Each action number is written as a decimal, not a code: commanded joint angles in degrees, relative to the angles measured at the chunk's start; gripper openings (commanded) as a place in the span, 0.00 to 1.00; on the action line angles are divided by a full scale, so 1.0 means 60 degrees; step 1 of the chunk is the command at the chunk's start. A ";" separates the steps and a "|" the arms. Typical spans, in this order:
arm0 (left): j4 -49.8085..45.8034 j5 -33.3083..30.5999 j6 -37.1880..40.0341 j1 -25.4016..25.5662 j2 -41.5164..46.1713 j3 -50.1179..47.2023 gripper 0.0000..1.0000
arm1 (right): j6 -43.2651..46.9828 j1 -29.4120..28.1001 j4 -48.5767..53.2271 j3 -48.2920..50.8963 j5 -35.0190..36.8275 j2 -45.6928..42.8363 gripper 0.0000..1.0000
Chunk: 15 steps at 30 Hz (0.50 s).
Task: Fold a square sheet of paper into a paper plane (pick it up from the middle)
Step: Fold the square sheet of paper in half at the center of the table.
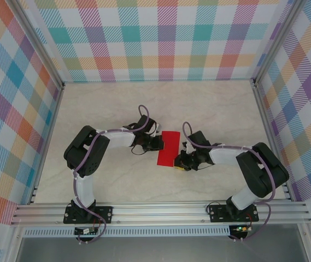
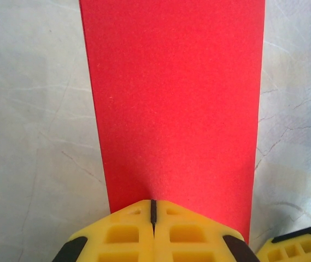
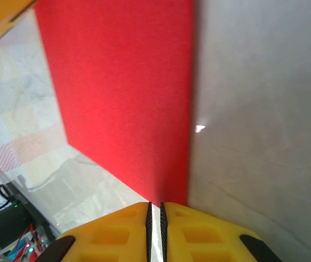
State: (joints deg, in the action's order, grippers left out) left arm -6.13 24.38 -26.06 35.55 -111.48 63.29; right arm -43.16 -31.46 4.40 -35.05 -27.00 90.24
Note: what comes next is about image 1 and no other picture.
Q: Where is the aluminium side rail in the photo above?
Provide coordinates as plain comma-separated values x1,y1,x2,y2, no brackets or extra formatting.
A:
252,80,292,203
28,84,66,205

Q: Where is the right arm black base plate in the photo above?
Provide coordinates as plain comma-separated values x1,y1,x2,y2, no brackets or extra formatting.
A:
209,204,259,223

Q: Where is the left gripper thin black wire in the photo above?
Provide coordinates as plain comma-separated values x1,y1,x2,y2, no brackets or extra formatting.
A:
131,146,148,157

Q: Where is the perforated metal cable tray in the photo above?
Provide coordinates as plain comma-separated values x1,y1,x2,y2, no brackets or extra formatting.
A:
23,225,231,237

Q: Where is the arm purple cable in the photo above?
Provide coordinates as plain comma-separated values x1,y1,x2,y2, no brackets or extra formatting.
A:
72,105,156,245
181,122,279,243

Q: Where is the gripper thin black wire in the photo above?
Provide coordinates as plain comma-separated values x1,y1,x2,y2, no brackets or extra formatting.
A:
131,146,148,157
196,160,215,171

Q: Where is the right gripper thin black wire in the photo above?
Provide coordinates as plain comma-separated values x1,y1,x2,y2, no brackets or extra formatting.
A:
196,160,215,171

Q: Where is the red square paper sheet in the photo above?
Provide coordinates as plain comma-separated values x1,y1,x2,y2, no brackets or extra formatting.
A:
155,130,181,167

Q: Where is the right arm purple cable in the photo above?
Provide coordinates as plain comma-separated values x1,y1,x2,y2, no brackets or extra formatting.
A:
181,122,279,243

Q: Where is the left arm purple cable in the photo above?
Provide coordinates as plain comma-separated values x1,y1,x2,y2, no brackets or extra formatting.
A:
72,105,156,245

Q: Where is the aluminium frame post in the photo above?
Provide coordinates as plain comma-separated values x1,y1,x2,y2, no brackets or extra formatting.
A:
9,0,66,91
249,0,305,87

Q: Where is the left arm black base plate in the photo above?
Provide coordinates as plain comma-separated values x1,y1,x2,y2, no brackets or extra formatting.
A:
63,205,114,225

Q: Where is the left small circuit board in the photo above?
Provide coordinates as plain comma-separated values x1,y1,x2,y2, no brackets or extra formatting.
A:
74,227,99,235

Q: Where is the long aluminium mounting rail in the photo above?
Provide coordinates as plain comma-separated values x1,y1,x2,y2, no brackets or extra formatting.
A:
10,200,311,226

